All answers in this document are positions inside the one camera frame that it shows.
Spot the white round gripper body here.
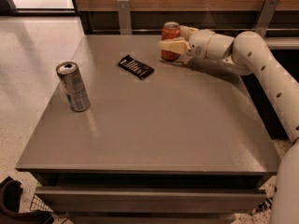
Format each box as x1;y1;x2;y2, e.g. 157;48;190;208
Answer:
189;29;235;60

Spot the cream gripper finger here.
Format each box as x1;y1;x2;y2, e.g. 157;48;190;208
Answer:
180;25;198;41
158;39;191;54

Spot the red coke can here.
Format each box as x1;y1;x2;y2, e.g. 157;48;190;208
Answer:
162;21;180;62

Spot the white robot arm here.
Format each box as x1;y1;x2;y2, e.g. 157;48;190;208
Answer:
159;26;299;224

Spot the silver blue energy drink can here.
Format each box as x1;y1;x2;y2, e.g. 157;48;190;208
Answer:
56;62;91;112

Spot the black snack bar wrapper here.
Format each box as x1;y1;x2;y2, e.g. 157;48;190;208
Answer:
118;55;154;80

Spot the grey drawer cabinet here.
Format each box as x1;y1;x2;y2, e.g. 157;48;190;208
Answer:
17;35;279;224

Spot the grey cabinet drawer front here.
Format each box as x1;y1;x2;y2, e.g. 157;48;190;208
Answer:
36;187;265;214

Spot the dark brown curved object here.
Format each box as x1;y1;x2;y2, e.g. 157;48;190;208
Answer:
0;176;54;224

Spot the left metal wall bracket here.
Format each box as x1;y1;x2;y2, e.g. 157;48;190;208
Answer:
117;0;132;35

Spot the metal wall bracket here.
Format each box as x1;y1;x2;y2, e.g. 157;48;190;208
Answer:
254;0;280;37
117;0;132;35

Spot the right metal wall bracket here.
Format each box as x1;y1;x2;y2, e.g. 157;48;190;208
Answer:
254;0;280;37

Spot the striped white black cable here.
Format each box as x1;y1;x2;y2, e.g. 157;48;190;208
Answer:
249;197;275;217

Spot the black wire basket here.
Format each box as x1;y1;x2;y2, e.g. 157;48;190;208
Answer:
30;195;52;213

